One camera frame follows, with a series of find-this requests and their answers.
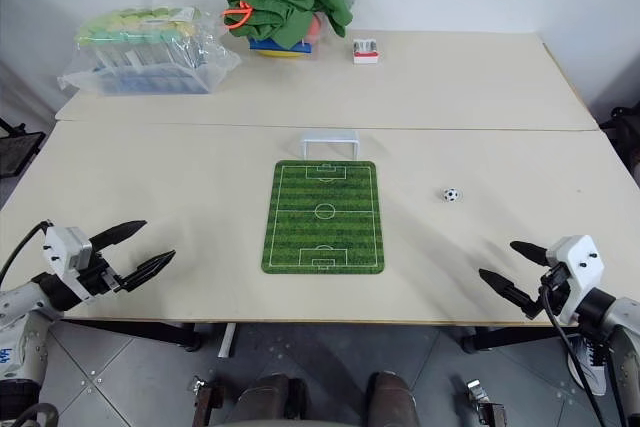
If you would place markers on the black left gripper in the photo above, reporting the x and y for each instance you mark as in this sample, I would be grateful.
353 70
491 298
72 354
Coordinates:
97 277

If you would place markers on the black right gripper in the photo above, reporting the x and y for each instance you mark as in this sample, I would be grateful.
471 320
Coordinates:
557 287

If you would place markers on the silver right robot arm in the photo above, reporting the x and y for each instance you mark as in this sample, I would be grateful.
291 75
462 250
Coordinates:
617 327

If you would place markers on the miniature soccer ball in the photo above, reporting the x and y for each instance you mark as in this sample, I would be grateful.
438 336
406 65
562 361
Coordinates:
451 195

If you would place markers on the green soccer field mat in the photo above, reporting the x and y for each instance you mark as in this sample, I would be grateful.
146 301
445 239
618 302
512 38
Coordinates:
324 227

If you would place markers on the white sneaker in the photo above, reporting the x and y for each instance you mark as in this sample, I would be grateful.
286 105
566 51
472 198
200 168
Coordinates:
592 367

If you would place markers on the white table leg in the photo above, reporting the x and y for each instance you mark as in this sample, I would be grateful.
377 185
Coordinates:
227 339

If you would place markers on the black chair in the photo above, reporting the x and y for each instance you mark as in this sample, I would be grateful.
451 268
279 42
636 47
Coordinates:
622 132

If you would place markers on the dark rounded shape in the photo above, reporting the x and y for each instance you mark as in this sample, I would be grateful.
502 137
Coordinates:
270 399
392 399

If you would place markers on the black ribbed cylinder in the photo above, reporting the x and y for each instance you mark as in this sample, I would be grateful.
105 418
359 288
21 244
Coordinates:
20 392

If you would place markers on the clear plastic bag with boxes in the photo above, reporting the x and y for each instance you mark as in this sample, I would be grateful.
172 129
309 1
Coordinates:
145 57

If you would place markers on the small white goal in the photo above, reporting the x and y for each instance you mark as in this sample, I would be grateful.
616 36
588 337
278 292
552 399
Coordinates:
327 136

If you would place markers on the blue and yellow toy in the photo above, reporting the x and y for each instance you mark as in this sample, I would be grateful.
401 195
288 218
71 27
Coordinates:
280 48

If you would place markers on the small red-white box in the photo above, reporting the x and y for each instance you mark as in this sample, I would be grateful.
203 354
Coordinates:
365 52

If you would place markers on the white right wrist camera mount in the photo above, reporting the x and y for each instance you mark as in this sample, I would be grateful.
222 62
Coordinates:
580 259

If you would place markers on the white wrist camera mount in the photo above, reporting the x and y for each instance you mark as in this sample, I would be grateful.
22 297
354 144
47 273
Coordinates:
580 259
62 247

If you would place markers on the black table frame bar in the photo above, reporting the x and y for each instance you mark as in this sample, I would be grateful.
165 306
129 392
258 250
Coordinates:
150 332
510 338

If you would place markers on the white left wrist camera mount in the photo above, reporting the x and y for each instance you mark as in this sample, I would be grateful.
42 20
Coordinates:
62 247

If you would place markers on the metal caster bracket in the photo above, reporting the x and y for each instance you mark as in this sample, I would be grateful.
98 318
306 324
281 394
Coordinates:
487 407
205 399

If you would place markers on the black mesh frame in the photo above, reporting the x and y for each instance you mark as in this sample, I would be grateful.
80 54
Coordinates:
20 149

